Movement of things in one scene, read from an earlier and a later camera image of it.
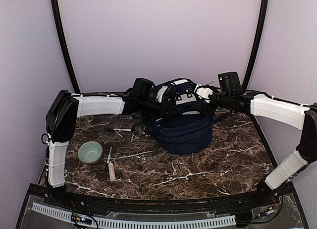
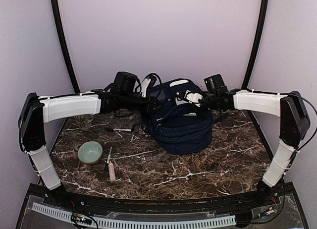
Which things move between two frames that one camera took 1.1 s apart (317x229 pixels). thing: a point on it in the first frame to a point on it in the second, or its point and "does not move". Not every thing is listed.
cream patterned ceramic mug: x=84 y=122 does not move
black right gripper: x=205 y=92 to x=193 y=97
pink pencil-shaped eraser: x=111 y=171 does not move
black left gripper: x=164 y=108 to x=149 y=105
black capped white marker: x=119 y=130 does not move
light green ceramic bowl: x=90 y=152 does not move
